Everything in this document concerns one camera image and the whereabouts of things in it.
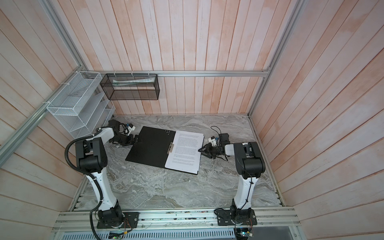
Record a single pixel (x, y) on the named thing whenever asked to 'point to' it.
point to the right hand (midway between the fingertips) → (199, 151)
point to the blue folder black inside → (151, 146)
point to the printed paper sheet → (185, 155)
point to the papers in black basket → (117, 83)
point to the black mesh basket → (131, 86)
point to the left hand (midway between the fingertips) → (138, 144)
